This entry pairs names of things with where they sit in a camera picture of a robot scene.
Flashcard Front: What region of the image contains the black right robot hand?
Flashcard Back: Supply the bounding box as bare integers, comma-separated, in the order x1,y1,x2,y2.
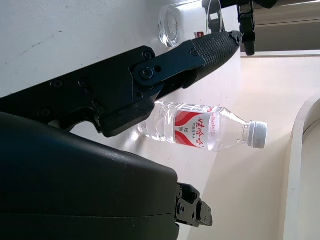
0,31,243,240

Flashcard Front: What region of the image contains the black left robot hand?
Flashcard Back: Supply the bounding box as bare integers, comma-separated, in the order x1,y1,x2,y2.
221,0,278,56

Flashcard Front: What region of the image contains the clear plastic water bottle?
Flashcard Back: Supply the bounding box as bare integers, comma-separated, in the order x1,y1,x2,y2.
136,100,269,153

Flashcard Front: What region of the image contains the clear glass cup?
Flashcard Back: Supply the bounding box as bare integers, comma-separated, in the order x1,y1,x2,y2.
157,0,227,49

